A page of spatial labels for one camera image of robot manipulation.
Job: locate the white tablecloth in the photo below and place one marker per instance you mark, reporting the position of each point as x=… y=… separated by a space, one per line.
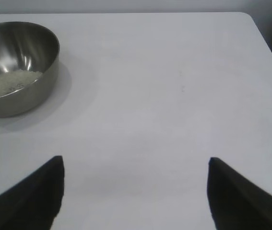
x=150 y=107

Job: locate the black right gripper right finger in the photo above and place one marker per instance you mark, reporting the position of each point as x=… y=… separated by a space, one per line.
x=241 y=203

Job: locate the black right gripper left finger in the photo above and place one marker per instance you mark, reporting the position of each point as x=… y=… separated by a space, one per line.
x=30 y=196

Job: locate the stainless steel mixing bowl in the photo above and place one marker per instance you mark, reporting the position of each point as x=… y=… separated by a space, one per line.
x=35 y=72

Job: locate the white rice grains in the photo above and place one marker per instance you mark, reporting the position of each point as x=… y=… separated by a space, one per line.
x=8 y=82

